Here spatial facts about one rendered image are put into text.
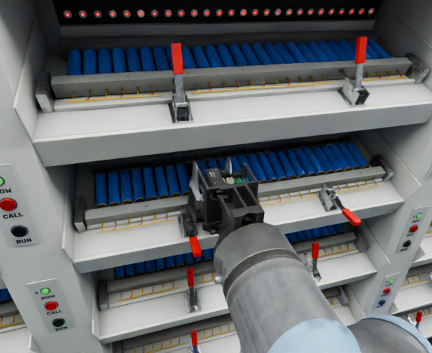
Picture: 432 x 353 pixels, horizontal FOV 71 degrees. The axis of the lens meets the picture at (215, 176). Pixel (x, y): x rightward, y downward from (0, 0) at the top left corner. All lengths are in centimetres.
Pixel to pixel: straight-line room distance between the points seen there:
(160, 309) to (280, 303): 41
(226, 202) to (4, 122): 27
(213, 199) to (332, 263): 44
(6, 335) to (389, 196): 76
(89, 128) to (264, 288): 28
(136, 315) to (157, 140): 37
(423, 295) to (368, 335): 66
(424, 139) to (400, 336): 34
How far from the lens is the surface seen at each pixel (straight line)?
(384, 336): 44
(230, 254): 32
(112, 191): 54
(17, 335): 70
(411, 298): 106
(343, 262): 77
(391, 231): 74
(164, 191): 53
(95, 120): 42
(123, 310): 66
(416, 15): 67
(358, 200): 64
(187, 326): 80
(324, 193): 59
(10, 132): 41
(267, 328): 27
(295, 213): 56
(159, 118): 41
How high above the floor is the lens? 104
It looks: 30 degrees down
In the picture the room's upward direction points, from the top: straight up
